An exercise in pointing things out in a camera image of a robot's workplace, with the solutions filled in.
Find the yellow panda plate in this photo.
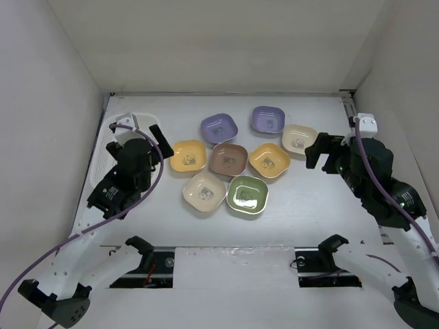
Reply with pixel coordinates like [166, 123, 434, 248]
[170, 140, 206, 173]
[248, 143, 291, 179]

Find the cream panda plate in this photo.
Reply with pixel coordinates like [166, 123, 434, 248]
[182, 172, 228, 212]
[281, 124, 318, 155]

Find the purple panda plate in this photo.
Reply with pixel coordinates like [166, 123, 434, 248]
[250, 106, 285, 134]
[200, 113, 238, 145]

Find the brown panda plate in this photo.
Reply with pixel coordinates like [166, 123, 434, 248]
[209, 143, 248, 177]

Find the green panda plate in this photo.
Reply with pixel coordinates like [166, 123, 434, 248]
[226, 175, 269, 215]

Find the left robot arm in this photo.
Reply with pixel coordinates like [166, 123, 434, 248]
[15, 123, 174, 328]

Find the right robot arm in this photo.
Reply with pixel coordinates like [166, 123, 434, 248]
[305, 132, 438, 328]

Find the white perforated plastic bin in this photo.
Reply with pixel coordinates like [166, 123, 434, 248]
[89, 112, 161, 188]

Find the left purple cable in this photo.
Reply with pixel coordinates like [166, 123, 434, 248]
[0, 123, 165, 329]

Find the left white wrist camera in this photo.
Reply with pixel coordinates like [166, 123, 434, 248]
[110, 113, 141, 146]

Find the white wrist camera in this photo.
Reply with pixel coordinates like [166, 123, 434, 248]
[348, 112, 378, 138]
[110, 113, 141, 146]

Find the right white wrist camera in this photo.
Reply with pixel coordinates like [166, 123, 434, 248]
[348, 112, 378, 138]

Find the aluminium rail right side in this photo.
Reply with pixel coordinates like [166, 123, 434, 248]
[340, 90, 357, 118]

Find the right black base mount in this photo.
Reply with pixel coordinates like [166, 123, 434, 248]
[289, 248, 362, 288]

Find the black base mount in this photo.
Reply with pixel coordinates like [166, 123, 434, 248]
[110, 249, 175, 289]
[289, 248, 362, 288]

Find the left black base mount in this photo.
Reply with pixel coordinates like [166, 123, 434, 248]
[110, 249, 175, 289]

